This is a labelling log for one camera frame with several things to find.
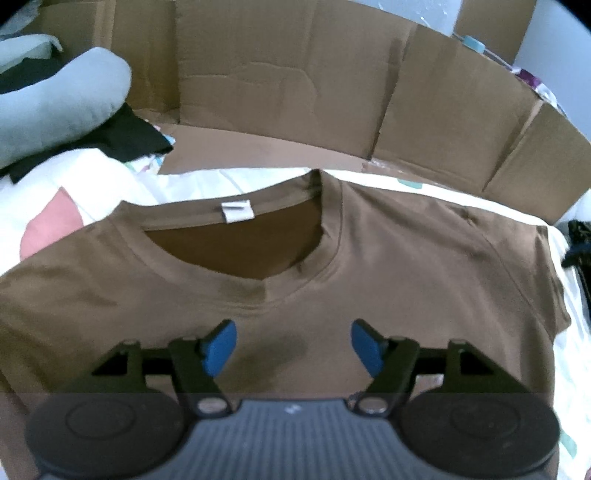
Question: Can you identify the black cloth under neck pillow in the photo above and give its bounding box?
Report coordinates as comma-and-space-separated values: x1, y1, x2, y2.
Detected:
0, 58, 174, 183

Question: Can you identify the purple white plastic bag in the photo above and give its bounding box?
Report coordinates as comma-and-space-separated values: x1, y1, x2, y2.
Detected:
512, 65, 561, 112

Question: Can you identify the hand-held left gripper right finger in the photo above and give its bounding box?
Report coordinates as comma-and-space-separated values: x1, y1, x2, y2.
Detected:
351, 319, 522, 418

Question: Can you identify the black folded cloth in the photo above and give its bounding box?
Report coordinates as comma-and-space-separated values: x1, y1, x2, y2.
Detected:
561, 219, 591, 296

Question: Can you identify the tall cardboard panel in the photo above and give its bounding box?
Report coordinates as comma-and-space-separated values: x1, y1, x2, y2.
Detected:
452, 0, 536, 65

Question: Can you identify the flattened cardboard box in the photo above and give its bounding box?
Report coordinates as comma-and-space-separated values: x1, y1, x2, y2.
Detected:
37, 0, 591, 227

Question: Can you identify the bear print bedsheet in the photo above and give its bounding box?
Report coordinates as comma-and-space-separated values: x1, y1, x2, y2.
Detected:
0, 148, 591, 480

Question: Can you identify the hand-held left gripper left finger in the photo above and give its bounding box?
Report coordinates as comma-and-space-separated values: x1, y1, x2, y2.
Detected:
69, 319, 238, 418

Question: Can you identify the brown printed t-shirt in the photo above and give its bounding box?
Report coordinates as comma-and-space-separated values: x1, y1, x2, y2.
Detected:
0, 168, 573, 480

